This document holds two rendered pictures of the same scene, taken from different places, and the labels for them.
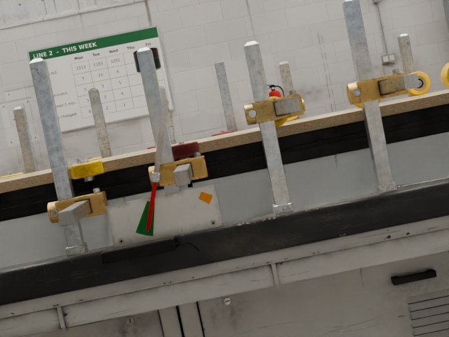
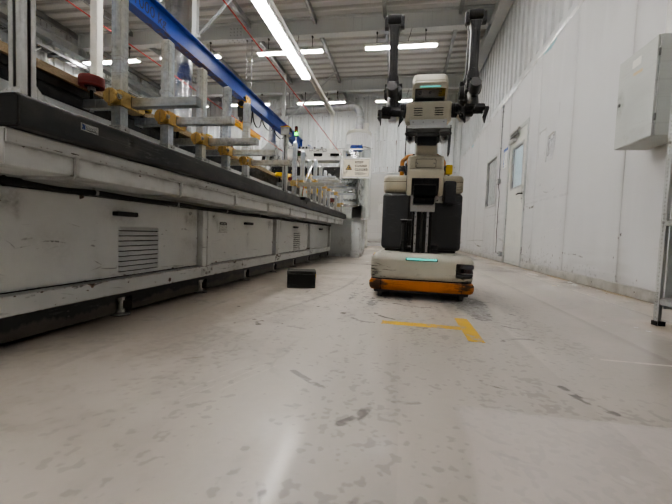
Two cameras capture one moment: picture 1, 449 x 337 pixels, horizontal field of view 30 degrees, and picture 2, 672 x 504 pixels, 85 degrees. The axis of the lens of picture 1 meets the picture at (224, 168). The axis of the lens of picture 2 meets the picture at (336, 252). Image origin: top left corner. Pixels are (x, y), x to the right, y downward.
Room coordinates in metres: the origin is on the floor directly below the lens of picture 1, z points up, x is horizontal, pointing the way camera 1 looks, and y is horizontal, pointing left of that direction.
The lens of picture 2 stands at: (0.99, 3.46, 0.39)
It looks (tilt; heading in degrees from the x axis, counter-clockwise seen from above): 3 degrees down; 281
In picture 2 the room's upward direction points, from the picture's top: 2 degrees clockwise
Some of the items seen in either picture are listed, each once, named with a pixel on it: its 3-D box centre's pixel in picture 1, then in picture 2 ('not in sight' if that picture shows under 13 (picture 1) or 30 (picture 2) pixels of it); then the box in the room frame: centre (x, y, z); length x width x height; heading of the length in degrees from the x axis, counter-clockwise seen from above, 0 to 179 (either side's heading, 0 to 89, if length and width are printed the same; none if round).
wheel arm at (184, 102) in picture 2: not in sight; (141, 104); (1.91, 2.34, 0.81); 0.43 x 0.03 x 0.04; 1
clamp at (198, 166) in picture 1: (178, 171); not in sight; (1.99, 0.11, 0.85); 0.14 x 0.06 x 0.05; 91
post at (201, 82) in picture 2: not in sight; (201, 120); (1.97, 1.88, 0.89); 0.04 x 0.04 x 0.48; 1
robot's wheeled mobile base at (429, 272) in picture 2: not in sight; (418, 269); (0.90, 0.87, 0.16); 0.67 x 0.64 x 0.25; 91
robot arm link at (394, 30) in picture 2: not in sight; (393, 55); (1.11, 1.34, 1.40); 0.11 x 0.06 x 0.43; 1
